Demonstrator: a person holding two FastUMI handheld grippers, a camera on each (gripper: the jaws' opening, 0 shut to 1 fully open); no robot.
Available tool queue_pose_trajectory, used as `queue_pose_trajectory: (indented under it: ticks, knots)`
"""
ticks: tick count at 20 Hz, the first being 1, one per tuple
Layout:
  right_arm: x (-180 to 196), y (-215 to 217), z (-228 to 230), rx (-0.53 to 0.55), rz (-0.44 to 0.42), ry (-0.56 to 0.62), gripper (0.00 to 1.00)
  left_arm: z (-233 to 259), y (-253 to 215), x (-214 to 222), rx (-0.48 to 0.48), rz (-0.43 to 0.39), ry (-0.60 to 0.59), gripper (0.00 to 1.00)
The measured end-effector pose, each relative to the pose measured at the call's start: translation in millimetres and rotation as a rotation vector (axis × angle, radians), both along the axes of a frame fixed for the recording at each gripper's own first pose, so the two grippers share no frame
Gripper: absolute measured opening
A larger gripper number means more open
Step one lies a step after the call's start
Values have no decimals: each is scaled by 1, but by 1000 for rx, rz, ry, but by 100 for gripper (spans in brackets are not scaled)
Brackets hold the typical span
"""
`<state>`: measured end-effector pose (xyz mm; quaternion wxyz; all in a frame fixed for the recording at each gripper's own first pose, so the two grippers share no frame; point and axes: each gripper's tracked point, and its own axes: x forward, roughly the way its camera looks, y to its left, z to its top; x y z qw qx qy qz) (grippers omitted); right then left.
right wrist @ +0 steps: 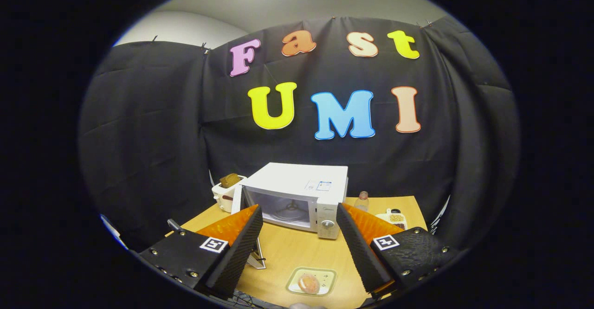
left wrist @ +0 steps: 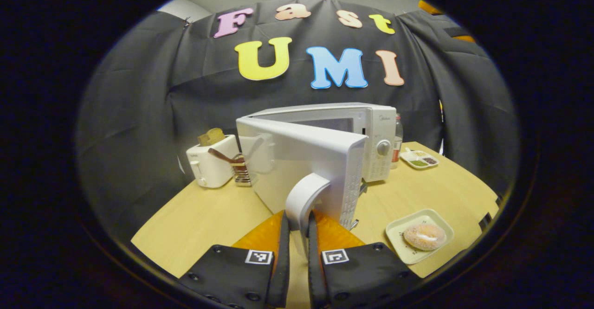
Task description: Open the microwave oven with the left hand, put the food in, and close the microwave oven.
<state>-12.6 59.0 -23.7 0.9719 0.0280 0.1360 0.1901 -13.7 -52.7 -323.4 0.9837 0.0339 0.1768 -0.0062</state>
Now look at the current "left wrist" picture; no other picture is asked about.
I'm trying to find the small metal rack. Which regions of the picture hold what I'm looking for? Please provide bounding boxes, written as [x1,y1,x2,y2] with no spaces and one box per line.
[231,154,254,187]

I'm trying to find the pale green square plate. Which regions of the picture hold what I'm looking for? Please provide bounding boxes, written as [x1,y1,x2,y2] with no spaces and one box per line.
[385,208,455,265]

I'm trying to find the white microwave oven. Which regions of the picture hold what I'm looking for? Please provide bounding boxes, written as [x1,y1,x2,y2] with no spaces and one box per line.
[236,103,398,245]

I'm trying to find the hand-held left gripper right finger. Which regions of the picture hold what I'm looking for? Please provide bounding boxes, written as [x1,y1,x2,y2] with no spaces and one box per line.
[307,209,420,309]

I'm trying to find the sugared donut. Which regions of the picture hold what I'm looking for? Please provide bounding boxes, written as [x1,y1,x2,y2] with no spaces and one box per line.
[403,223,447,252]

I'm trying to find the brown wooden spoon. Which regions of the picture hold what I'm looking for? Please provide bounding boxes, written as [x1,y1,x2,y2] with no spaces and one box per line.
[208,148,245,165]

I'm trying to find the clear plastic bottle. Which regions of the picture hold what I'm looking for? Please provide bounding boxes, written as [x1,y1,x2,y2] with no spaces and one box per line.
[391,113,404,169]

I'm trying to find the white toaster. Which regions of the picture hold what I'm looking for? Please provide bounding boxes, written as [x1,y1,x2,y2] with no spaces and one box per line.
[187,134,240,189]

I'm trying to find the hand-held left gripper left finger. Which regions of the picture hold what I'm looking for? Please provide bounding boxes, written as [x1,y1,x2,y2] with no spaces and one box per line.
[179,210,291,309]

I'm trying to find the white divided bean dish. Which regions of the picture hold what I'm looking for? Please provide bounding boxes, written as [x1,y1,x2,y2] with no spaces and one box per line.
[400,148,439,170]

